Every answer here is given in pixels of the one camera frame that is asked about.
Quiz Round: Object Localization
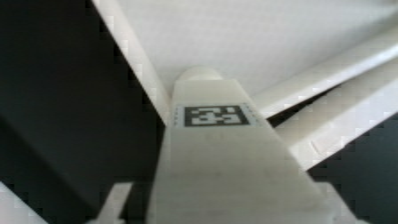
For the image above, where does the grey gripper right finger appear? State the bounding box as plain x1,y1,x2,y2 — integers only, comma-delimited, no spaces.
315,182,367,224

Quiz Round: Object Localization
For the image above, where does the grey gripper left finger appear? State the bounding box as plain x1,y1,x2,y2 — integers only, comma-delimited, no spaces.
84,181,152,224

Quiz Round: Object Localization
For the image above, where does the white desk leg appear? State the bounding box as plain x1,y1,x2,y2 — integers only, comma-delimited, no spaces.
145,67,337,224

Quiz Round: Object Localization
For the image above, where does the white desk tabletop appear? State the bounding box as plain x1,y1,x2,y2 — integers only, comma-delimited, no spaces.
90,0,398,118

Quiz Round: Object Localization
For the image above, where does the white U-shaped obstacle frame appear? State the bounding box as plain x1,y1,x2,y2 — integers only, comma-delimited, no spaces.
271,63,398,172

